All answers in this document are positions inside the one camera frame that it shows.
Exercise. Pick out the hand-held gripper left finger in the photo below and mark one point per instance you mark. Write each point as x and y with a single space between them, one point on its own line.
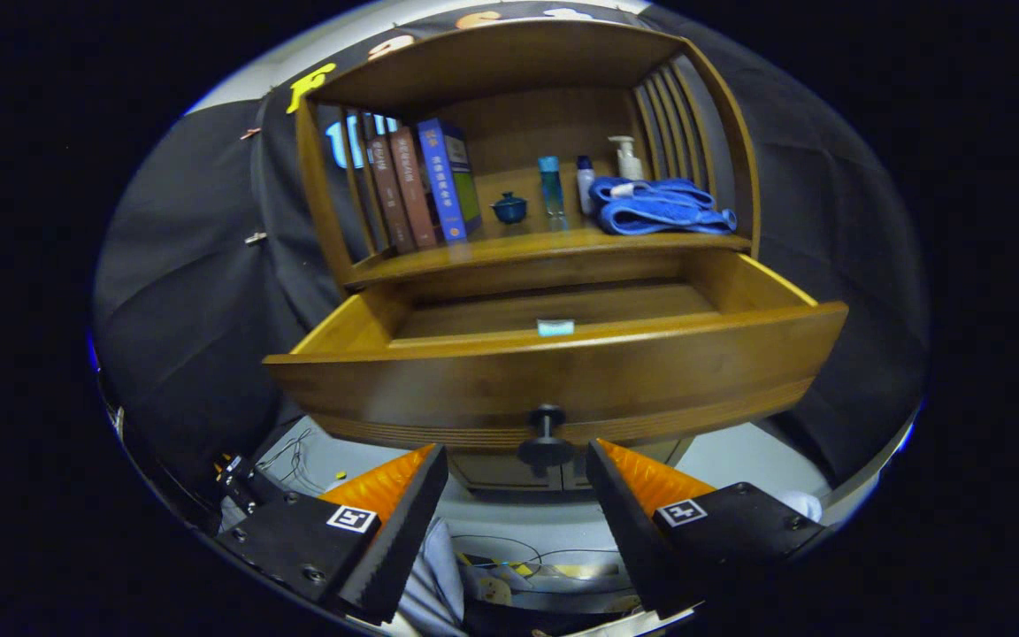
403 535

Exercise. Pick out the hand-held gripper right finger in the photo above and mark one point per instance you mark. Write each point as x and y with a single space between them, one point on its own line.
629 535

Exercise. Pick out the wooden drawer with black knob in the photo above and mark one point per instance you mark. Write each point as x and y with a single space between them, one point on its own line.
651 372

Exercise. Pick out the light blue tube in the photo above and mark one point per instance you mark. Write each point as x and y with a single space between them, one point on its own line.
555 328

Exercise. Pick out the wooden countertop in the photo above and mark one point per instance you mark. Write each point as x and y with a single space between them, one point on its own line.
518 243

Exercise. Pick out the wooden cabinet with shelf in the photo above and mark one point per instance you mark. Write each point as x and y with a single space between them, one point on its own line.
492 62

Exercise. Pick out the person's light blue clothing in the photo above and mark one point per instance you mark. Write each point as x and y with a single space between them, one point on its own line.
434 584

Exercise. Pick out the black backdrop cloth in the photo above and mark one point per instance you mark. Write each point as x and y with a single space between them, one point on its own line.
191 336

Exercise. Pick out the folded blue towel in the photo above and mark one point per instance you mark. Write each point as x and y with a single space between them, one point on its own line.
660 212

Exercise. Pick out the dark brown book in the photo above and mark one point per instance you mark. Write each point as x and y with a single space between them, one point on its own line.
390 199

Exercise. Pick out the blue lidded teacup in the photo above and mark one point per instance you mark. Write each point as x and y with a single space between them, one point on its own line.
509 210

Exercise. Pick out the reddish brown book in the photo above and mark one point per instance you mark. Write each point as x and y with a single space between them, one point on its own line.
414 190

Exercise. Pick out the small white blue-capped bottle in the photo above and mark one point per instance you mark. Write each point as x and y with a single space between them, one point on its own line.
585 186

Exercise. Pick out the clear blue bottle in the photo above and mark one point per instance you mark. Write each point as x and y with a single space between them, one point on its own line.
551 190

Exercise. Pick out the blue book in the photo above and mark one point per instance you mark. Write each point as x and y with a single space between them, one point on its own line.
443 181

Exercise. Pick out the white pump bottle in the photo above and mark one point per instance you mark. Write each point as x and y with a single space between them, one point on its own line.
628 164

